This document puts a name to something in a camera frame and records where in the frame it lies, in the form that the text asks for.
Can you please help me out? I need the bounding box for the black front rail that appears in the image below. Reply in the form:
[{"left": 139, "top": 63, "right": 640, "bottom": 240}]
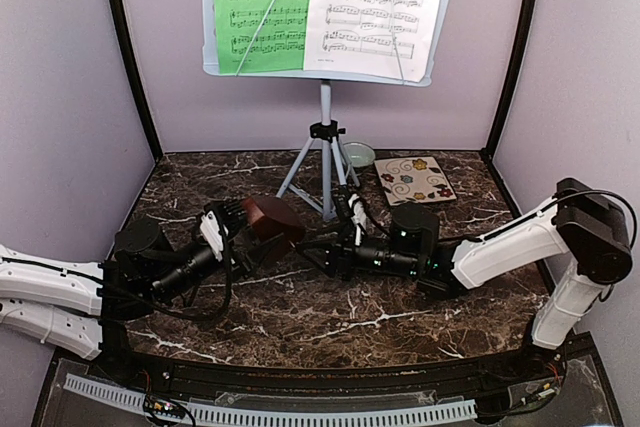
[{"left": 61, "top": 336, "right": 576, "bottom": 398}]

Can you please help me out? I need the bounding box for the red wooden metronome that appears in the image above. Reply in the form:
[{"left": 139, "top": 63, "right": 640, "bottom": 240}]
[{"left": 241, "top": 195, "right": 306, "bottom": 249}]

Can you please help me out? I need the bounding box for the left black frame post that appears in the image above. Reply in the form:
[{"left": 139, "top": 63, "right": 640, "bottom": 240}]
[{"left": 108, "top": 0, "right": 164, "bottom": 162}]

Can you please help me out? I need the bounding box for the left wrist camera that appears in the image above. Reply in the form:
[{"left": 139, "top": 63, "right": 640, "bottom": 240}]
[{"left": 196, "top": 210, "right": 228, "bottom": 262}]

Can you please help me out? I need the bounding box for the small circuit board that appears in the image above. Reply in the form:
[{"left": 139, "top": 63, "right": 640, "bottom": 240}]
[{"left": 143, "top": 396, "right": 186, "bottom": 419}]

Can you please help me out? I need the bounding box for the white slotted cable duct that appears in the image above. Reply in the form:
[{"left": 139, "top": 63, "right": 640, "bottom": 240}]
[{"left": 63, "top": 374, "right": 477, "bottom": 426}]

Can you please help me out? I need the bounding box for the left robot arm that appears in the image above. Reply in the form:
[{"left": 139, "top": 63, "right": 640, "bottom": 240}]
[{"left": 1, "top": 196, "right": 305, "bottom": 383}]

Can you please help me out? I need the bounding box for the celadon green bowl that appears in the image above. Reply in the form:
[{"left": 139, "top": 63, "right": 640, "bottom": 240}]
[{"left": 344, "top": 142, "right": 376, "bottom": 169}]

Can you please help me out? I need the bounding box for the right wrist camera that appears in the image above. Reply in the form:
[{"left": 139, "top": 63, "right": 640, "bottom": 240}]
[{"left": 334, "top": 186, "right": 367, "bottom": 246}]

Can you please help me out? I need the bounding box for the light blue music stand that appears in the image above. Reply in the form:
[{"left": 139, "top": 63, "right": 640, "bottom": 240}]
[{"left": 202, "top": 0, "right": 449, "bottom": 219}]

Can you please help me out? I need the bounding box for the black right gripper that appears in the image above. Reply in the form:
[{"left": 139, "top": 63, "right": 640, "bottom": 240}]
[{"left": 295, "top": 222, "right": 421, "bottom": 283}]

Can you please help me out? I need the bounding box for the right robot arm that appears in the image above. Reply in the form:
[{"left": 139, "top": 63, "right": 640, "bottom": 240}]
[{"left": 295, "top": 178, "right": 639, "bottom": 381}]

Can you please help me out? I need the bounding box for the floral square plate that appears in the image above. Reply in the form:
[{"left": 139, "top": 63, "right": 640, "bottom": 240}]
[{"left": 374, "top": 156, "right": 457, "bottom": 207}]

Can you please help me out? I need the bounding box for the green sheet music page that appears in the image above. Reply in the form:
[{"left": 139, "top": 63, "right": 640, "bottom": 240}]
[{"left": 213, "top": 0, "right": 309, "bottom": 75}]

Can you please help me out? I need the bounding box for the white sheet music page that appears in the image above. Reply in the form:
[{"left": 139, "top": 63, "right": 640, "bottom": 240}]
[{"left": 304, "top": 0, "right": 441, "bottom": 83}]

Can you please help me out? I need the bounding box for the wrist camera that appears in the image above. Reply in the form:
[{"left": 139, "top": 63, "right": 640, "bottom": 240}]
[
  {"left": 334, "top": 186, "right": 367, "bottom": 246},
  {"left": 196, "top": 210, "right": 228, "bottom": 262}
]

